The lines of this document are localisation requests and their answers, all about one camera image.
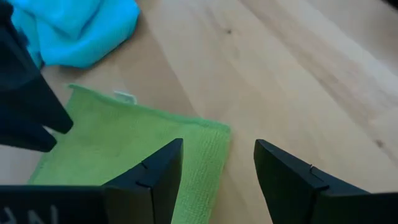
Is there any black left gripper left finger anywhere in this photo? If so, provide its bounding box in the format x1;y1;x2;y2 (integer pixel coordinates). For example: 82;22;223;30
0;138;184;224

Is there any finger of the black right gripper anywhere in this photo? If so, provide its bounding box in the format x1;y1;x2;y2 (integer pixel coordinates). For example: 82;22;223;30
0;30;74;134
0;121;57;153

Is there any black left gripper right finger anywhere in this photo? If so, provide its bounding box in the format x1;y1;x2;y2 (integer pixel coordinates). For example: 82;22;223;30
253;139;398;224

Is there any green microfiber towel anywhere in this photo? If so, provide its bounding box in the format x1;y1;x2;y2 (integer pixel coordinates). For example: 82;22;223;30
27;83;231;224

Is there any teal microfiber towel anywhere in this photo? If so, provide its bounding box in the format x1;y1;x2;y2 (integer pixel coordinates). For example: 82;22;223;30
7;0;141;70

